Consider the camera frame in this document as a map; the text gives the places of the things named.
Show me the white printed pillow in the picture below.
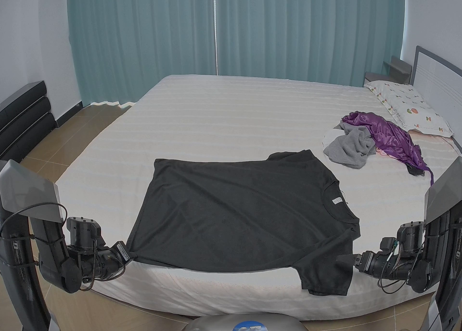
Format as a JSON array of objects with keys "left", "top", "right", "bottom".
[{"left": 365, "top": 80, "right": 453, "bottom": 137}]

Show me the bed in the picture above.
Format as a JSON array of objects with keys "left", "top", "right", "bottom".
[{"left": 56, "top": 45, "right": 462, "bottom": 321}]

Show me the grey garment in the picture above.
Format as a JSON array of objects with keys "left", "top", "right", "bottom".
[{"left": 323, "top": 128, "right": 378, "bottom": 169}]

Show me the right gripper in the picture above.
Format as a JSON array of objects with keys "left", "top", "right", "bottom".
[{"left": 337, "top": 251, "right": 392, "bottom": 279}]

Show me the black T-shirt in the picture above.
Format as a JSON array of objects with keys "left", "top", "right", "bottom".
[{"left": 127, "top": 149, "right": 361, "bottom": 297}]

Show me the white garment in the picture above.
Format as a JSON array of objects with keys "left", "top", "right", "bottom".
[{"left": 322, "top": 129, "right": 345, "bottom": 148}]

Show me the black chest of drawers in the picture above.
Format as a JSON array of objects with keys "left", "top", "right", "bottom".
[{"left": 0, "top": 81, "right": 57, "bottom": 162}]

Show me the grey bedside table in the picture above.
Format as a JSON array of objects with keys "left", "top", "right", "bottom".
[{"left": 365, "top": 56, "right": 413, "bottom": 84}]

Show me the black cable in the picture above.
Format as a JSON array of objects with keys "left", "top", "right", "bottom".
[
  {"left": 377, "top": 275, "right": 408, "bottom": 295},
  {"left": 0, "top": 202, "right": 69, "bottom": 240}
]

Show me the purple satin garment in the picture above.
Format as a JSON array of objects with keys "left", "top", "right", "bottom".
[{"left": 341, "top": 111, "right": 435, "bottom": 184}]

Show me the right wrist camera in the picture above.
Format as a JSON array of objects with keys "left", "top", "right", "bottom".
[{"left": 381, "top": 237, "right": 398, "bottom": 255}]

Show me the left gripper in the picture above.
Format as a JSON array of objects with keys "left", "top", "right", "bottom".
[{"left": 105, "top": 240, "right": 131, "bottom": 273}]

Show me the blue-green curtain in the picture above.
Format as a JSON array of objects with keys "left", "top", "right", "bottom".
[
  {"left": 67, "top": 0, "right": 218, "bottom": 106},
  {"left": 215, "top": 0, "right": 405, "bottom": 87}
]

